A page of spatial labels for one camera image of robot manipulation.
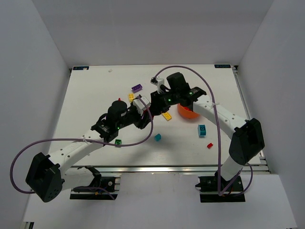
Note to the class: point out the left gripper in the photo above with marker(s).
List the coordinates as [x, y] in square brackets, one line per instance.
[142, 118]

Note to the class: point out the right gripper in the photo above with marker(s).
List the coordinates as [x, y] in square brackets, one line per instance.
[155, 104]

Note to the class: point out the teal rounded lego brick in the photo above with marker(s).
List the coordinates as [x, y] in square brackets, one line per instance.
[201, 131]

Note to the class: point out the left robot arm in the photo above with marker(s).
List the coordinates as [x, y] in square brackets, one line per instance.
[48, 174]

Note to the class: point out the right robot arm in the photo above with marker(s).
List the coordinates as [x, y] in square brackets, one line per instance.
[246, 135]

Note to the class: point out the yellow long lego plate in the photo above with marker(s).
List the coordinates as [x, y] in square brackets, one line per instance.
[167, 116]

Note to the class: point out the yellow square lego brick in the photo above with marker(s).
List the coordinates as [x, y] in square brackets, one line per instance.
[131, 97]

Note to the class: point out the orange divided round container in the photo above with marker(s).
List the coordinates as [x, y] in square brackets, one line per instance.
[186, 113]

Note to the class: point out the purple lego brick far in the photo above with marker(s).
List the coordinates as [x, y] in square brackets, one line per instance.
[136, 88]

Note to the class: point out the green lego brick near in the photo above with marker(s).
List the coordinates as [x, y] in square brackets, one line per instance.
[118, 142]

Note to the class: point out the light blue small lego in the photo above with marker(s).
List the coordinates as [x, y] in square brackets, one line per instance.
[157, 137]

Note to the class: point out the right blue corner label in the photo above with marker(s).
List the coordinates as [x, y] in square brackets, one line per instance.
[221, 66]

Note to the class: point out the blue corner label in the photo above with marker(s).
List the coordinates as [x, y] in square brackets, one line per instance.
[80, 68]
[221, 66]

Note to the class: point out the left blue corner label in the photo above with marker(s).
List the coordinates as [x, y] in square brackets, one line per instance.
[80, 68]

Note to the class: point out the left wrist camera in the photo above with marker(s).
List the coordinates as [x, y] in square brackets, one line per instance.
[141, 103]

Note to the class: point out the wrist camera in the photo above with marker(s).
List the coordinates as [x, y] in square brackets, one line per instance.
[141, 103]
[157, 81]

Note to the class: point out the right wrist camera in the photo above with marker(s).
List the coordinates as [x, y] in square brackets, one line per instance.
[157, 81]

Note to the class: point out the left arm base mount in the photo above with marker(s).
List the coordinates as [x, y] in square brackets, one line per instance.
[95, 186]

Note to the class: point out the aluminium front rail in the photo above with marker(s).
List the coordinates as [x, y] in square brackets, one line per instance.
[174, 169]

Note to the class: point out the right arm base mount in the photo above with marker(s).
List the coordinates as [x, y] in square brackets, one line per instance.
[207, 187]

